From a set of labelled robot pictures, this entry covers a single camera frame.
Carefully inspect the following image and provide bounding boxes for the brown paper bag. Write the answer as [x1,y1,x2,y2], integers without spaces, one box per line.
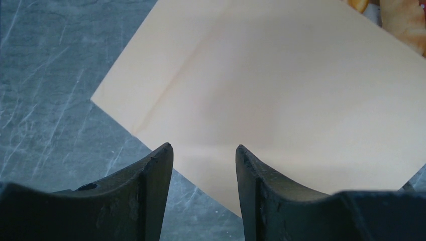
[91,1,425,215]

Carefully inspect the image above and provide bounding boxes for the strawberry pattern tray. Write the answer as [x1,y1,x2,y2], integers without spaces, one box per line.
[363,0,382,27]

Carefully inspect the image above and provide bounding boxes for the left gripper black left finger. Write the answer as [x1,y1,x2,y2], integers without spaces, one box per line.
[1,143,173,240]

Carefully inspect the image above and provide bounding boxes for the braided orange fake bread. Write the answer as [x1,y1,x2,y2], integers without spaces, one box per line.
[346,0,369,14]

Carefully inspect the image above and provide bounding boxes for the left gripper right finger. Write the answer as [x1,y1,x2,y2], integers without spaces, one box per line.
[236,145,425,240]

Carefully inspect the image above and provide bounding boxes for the curved croissant fake bread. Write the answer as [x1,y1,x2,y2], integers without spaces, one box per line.
[379,0,425,57]

